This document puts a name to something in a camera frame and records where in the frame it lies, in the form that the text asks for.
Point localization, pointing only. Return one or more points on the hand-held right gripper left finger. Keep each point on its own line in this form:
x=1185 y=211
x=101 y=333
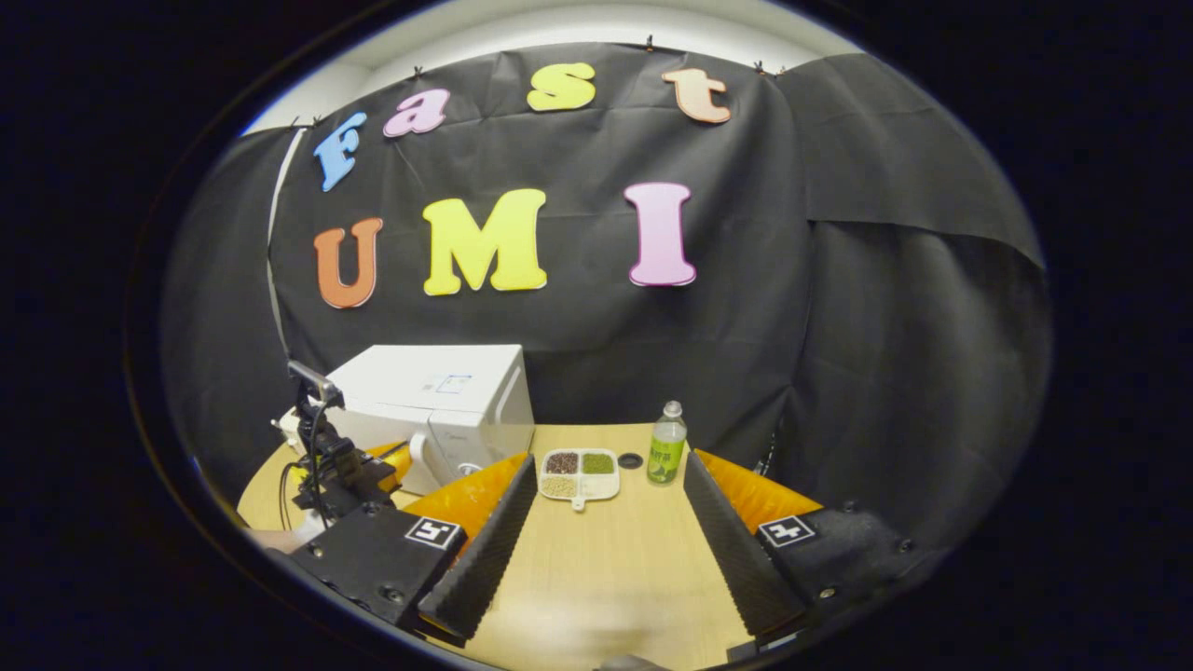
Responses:
x=489 y=550

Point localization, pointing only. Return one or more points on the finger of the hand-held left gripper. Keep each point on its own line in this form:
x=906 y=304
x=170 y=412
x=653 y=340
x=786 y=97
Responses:
x=396 y=461

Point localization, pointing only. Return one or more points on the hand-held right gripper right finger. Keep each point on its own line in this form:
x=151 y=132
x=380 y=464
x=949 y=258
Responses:
x=736 y=550

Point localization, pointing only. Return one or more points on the white microwave oven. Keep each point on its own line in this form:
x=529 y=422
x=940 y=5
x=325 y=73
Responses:
x=438 y=391

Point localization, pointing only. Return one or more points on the white toaster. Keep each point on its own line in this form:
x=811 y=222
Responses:
x=287 y=429

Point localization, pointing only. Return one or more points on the white divided snack plate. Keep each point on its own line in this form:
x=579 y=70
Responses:
x=580 y=473

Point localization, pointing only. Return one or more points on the green label drink bottle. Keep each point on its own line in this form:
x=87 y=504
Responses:
x=666 y=452

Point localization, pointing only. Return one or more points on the black round lid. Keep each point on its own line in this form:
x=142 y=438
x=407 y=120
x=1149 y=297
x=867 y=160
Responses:
x=630 y=460

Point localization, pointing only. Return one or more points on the black backdrop cloth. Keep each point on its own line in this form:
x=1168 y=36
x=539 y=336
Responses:
x=746 y=326

